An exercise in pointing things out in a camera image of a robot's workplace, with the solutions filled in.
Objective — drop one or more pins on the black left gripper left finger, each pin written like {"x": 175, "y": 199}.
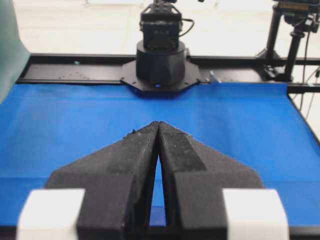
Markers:
{"x": 94, "y": 197}

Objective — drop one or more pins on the black aluminium table frame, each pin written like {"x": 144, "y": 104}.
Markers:
{"x": 83, "y": 69}

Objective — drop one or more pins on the green curtain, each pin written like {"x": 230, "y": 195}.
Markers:
{"x": 13, "y": 54}

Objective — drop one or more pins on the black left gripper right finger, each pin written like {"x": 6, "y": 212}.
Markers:
{"x": 211, "y": 196}

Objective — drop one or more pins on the blue table cloth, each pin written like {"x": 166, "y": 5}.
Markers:
{"x": 46, "y": 126}

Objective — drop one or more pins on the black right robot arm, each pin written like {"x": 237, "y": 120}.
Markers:
{"x": 161, "y": 63}

